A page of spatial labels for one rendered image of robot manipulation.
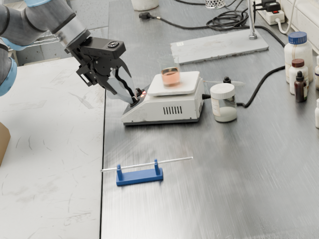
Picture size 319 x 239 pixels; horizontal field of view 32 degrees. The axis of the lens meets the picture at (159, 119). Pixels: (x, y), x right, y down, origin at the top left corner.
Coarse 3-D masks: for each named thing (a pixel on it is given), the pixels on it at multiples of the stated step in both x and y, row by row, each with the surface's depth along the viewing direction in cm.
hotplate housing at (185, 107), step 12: (156, 96) 138; (168, 96) 136; (180, 96) 135; (192, 96) 134; (204, 96) 142; (144, 108) 137; (156, 108) 137; (168, 108) 136; (180, 108) 135; (192, 108) 135; (132, 120) 139; (144, 120) 139; (156, 120) 138; (168, 120) 138; (180, 120) 137; (192, 120) 137
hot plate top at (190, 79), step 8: (184, 72) 144; (192, 72) 143; (160, 80) 142; (184, 80) 139; (192, 80) 138; (152, 88) 138; (160, 88) 137; (176, 88) 135; (184, 88) 135; (192, 88) 134
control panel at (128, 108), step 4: (144, 88) 148; (148, 88) 145; (144, 92) 143; (140, 96) 143; (144, 96) 140; (140, 100) 140; (128, 104) 145; (136, 104) 139; (128, 108) 142; (132, 108) 139; (124, 112) 141
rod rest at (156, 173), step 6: (156, 168) 116; (120, 174) 116; (126, 174) 119; (132, 174) 118; (138, 174) 118; (144, 174) 118; (150, 174) 117; (156, 174) 116; (162, 174) 117; (120, 180) 117; (126, 180) 117; (132, 180) 116; (138, 180) 116; (144, 180) 116; (150, 180) 116
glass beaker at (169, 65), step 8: (168, 56) 137; (176, 56) 136; (160, 64) 134; (168, 64) 133; (176, 64) 134; (160, 72) 135; (168, 72) 133; (176, 72) 134; (168, 80) 135; (176, 80) 135; (168, 88) 136
